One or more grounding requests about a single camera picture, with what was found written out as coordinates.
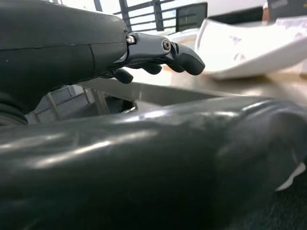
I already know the black carry case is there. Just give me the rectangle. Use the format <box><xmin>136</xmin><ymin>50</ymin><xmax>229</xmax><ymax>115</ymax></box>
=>
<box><xmin>208</xmin><ymin>5</ymin><xmax>264</xmax><ymax>25</ymax></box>

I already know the person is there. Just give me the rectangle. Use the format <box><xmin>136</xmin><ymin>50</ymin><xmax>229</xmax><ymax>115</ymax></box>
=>
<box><xmin>262</xmin><ymin>2</ymin><xmax>269</xmax><ymax>22</ymax></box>

